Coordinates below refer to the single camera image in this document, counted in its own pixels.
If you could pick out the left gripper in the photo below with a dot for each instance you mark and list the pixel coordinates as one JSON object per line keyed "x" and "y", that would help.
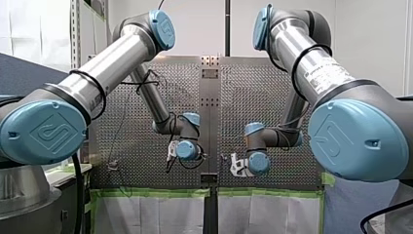
{"x": 169, "y": 165}

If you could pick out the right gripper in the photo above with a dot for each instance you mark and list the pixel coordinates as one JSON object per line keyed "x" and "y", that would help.
{"x": 243, "y": 166}

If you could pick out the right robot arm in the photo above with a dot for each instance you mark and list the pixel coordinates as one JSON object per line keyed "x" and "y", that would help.
{"x": 324, "y": 74}

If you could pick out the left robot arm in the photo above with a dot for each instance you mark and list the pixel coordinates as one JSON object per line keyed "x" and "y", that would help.
{"x": 110, "y": 65}

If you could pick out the connector holder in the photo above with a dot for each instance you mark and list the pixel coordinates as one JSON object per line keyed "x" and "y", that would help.
{"x": 112, "y": 168}

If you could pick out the black upright pole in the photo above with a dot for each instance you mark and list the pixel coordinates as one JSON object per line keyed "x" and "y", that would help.
{"x": 227, "y": 26}

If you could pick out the perforated metal upright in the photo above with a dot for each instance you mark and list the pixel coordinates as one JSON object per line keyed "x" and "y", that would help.
{"x": 75, "y": 32}

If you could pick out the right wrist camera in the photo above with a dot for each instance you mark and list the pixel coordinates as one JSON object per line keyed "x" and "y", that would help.
{"x": 234, "y": 165}

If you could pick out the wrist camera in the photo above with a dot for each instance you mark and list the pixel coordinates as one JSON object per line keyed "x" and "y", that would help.
{"x": 171, "y": 150}
{"x": 234, "y": 165}

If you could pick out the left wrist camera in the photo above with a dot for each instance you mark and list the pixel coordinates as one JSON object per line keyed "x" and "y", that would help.
{"x": 171, "y": 150}

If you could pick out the metal post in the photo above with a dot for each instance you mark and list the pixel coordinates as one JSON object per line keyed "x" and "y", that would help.
{"x": 224, "y": 159}

